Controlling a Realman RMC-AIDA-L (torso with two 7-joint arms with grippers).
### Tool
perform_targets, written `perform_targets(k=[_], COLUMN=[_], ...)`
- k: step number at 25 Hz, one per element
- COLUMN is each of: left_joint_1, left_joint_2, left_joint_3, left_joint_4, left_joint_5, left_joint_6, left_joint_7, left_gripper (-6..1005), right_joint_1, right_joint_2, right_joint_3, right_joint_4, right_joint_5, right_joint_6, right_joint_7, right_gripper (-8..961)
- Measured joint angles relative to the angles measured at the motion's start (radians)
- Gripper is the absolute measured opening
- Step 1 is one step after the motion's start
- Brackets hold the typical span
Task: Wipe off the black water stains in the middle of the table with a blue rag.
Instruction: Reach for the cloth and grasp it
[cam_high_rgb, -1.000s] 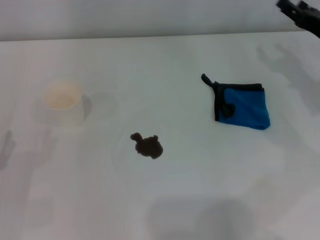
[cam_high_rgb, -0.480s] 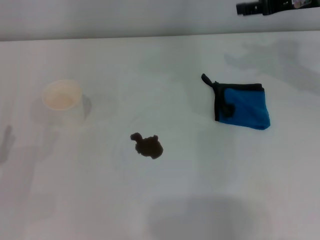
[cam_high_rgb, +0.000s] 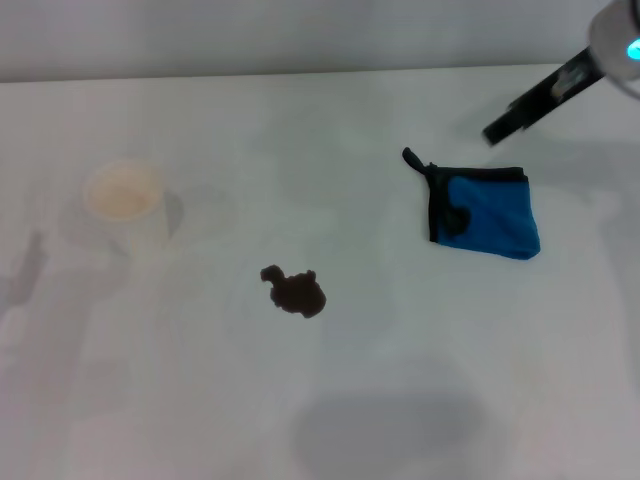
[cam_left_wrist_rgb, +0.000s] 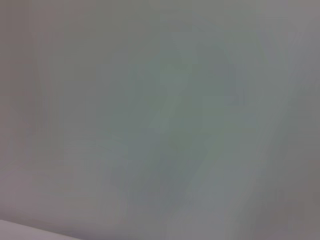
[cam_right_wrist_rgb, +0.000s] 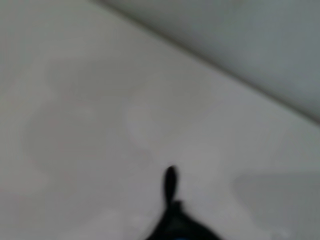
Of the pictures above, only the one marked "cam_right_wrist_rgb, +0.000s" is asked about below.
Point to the blue rag with black trim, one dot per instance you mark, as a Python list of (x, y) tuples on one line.
[(175, 217)]

